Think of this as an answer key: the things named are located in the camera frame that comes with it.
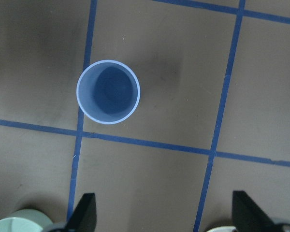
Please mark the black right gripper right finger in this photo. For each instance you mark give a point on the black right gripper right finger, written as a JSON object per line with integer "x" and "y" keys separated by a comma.
{"x": 247, "y": 216}

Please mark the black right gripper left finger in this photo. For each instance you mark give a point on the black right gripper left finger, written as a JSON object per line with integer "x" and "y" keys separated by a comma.
{"x": 84, "y": 217}

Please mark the blue plastic cup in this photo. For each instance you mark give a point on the blue plastic cup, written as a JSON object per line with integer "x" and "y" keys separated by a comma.
{"x": 108, "y": 92}

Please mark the mint green cup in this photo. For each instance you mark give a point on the mint green cup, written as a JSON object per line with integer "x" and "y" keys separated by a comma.
{"x": 25, "y": 220}

